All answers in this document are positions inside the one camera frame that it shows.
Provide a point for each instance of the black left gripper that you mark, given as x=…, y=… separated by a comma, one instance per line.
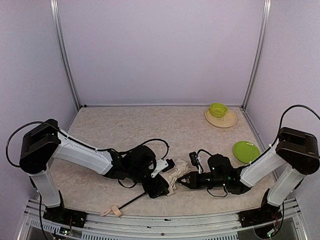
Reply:
x=158, y=187

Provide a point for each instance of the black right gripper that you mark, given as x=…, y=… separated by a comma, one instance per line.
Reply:
x=195, y=180

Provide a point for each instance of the beige folding umbrella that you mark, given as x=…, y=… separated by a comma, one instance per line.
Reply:
x=177, y=172

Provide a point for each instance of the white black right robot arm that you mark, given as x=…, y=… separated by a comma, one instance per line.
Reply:
x=296, y=150

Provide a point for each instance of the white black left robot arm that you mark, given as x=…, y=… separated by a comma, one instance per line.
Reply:
x=47, y=141

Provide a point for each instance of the green flat plate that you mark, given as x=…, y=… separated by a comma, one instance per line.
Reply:
x=245, y=151

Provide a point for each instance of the beige round plate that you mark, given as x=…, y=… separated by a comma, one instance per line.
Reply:
x=227, y=121

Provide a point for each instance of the green plastic bowl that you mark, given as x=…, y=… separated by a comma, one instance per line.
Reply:
x=218, y=110

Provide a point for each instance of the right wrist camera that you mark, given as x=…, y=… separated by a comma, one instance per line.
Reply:
x=195, y=162

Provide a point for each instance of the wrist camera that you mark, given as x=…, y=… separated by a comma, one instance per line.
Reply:
x=162, y=165
x=195, y=162

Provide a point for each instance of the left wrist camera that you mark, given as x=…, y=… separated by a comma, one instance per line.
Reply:
x=162, y=165

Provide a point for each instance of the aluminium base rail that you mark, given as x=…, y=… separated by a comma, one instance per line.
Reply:
x=216, y=226

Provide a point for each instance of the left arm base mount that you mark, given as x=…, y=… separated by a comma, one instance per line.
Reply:
x=70, y=217

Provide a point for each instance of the right corner aluminium post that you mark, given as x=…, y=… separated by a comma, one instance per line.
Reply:
x=258, y=53

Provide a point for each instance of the corner aluminium post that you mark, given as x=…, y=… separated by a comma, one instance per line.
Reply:
x=54, y=5
x=258, y=53

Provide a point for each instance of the left corner aluminium post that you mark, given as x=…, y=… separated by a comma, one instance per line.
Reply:
x=54, y=5

